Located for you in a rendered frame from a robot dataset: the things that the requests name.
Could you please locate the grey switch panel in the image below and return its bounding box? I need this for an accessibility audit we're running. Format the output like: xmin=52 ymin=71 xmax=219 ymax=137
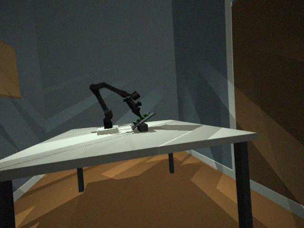
xmin=130 ymin=113 xmax=156 ymax=132

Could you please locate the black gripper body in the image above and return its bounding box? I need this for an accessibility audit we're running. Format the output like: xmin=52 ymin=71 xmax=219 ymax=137
xmin=129 ymin=102 xmax=140 ymax=113

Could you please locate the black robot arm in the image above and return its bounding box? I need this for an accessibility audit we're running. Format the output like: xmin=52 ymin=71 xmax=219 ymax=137
xmin=89 ymin=82 xmax=140 ymax=129

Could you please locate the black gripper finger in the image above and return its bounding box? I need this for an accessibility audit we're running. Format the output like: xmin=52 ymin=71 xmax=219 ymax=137
xmin=134 ymin=110 xmax=141 ymax=118

